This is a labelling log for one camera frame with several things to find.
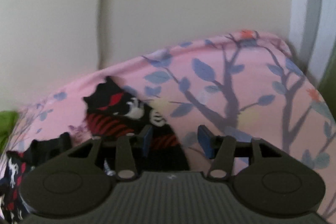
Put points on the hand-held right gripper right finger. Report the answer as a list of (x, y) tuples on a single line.
[(206, 140)]

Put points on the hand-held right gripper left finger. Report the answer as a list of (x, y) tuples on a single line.
[(147, 140)]

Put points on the black garment with red stripes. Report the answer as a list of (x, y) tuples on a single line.
[(113, 108)]

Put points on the pink tree print bedsheet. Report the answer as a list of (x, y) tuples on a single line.
[(236, 87)]

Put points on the green black striped jacket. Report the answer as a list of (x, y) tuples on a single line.
[(7, 125)]

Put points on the white window frame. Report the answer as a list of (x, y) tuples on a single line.
[(302, 3)]

